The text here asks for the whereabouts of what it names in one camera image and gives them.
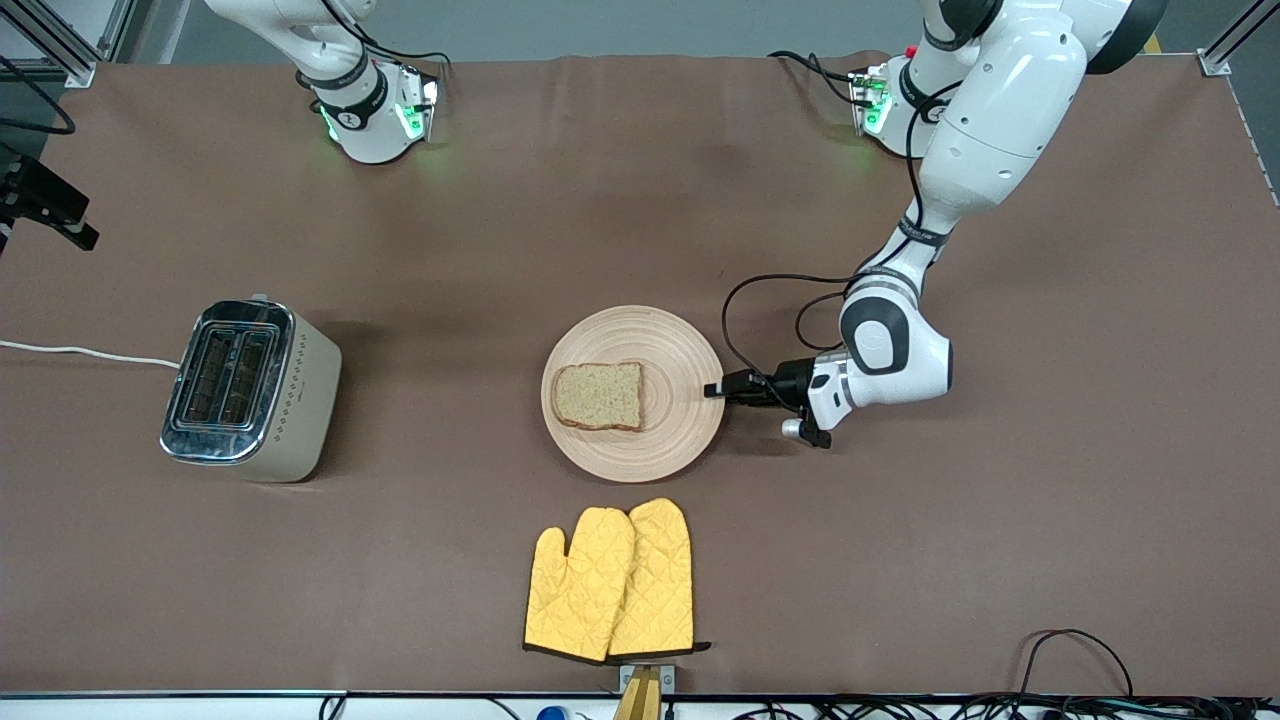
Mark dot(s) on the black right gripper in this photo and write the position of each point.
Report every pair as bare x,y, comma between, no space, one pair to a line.
30,194

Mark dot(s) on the aluminium frame rail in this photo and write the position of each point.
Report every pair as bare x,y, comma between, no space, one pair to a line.
1215,65
80,75

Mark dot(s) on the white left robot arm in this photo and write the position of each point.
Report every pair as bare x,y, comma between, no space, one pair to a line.
1000,130

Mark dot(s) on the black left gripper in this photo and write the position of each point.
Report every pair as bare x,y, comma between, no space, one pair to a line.
790,384

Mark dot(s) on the brown toast slice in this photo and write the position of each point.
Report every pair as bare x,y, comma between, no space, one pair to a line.
600,397

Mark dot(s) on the blue cap object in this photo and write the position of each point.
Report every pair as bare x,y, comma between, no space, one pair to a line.
552,714

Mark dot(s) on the silver beige two-slot toaster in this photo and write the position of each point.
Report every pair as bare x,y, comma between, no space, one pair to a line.
250,400

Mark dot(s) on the brown table cover cloth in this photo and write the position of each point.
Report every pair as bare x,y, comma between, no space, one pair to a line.
900,550

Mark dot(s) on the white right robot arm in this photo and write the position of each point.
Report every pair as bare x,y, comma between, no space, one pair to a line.
365,110

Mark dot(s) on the round wooden plate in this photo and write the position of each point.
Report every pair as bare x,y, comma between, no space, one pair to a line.
690,420

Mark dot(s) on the yellow quilted oven mitt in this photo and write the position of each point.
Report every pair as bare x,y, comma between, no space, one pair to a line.
575,590
660,580

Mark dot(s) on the metal bracket with wooden block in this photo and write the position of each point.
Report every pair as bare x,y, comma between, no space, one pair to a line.
642,690

